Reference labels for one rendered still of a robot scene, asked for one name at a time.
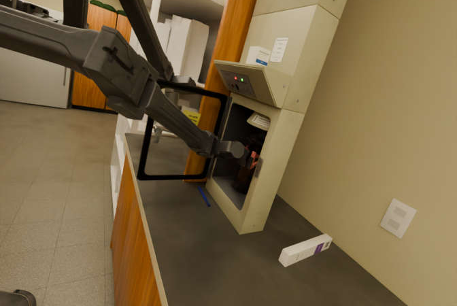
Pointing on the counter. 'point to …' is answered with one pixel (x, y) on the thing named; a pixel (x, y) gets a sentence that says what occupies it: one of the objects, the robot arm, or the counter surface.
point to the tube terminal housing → (315, 46)
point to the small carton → (258, 56)
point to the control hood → (259, 81)
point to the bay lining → (238, 124)
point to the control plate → (239, 82)
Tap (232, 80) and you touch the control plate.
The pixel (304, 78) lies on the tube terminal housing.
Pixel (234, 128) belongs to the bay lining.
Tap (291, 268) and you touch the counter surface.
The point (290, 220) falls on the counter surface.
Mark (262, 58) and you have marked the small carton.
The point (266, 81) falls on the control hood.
